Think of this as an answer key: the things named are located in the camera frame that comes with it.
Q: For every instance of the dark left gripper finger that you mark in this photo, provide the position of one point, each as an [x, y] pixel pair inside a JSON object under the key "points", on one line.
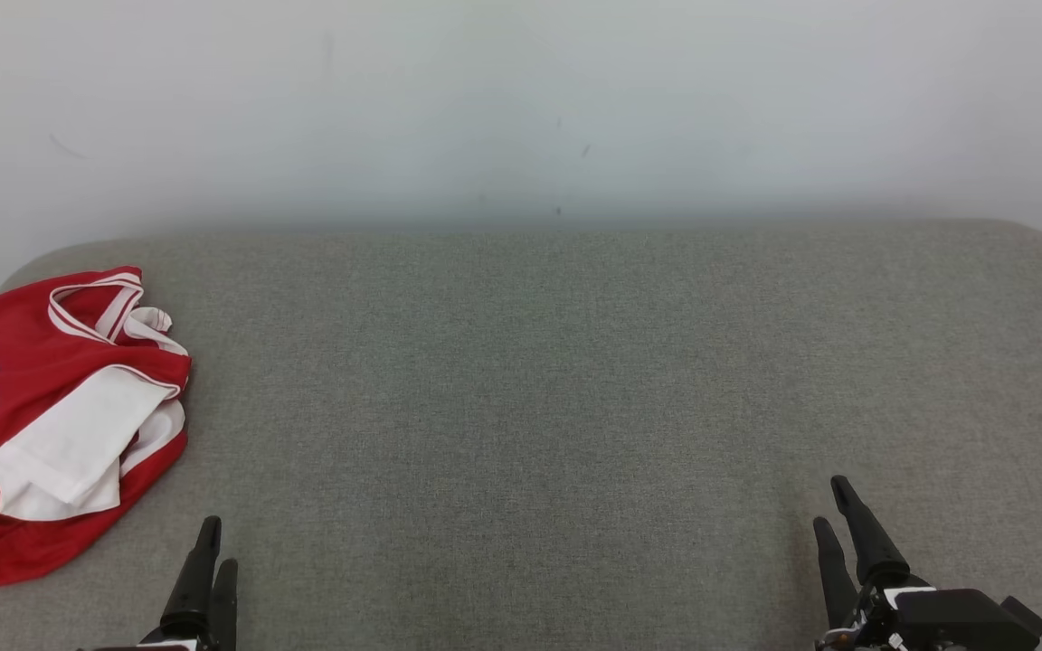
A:
{"points": [[225, 606], [197, 579]]}

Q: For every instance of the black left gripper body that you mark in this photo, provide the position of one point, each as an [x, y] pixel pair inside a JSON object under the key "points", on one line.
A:
{"points": [[177, 644]]}

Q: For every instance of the red shorts with white stripe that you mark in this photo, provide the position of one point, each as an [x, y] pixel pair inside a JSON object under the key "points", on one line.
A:
{"points": [[51, 551]]}

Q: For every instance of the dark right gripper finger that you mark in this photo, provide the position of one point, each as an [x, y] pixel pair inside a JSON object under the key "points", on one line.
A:
{"points": [[838, 579], [869, 542]]}

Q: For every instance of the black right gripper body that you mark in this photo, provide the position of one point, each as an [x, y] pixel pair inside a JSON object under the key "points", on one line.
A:
{"points": [[865, 624]]}

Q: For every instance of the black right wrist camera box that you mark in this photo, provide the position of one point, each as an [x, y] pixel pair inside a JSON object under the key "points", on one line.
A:
{"points": [[955, 619]]}

